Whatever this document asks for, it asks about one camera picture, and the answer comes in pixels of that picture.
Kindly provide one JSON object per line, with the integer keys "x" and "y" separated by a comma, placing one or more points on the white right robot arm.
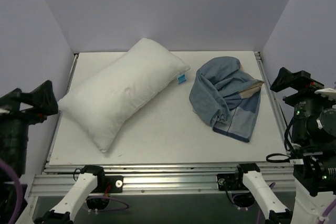
{"x": 314, "y": 178}

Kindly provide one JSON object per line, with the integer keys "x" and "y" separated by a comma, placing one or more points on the white pillow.
{"x": 101, "y": 104}

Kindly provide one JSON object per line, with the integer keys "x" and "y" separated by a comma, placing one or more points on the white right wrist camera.
{"x": 328, "y": 93}

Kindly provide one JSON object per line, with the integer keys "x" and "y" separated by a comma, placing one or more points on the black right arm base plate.
{"x": 230, "y": 182}

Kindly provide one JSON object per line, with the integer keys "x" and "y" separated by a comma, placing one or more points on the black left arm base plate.
{"x": 109, "y": 185}

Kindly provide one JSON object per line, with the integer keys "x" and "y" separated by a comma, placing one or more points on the aluminium front rail frame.
{"x": 139, "y": 179}

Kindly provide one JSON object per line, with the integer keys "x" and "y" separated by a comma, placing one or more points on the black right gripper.
{"x": 300, "y": 96}

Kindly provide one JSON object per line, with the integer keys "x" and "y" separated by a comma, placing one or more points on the aluminium right side rail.
{"x": 276, "y": 108}

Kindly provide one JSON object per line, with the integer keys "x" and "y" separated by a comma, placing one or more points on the blue plaid pillowcase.
{"x": 226, "y": 98}

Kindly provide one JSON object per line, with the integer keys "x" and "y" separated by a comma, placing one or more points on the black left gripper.
{"x": 29, "y": 109}

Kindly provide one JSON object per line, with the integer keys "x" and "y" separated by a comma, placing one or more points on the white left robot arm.
{"x": 12, "y": 195}

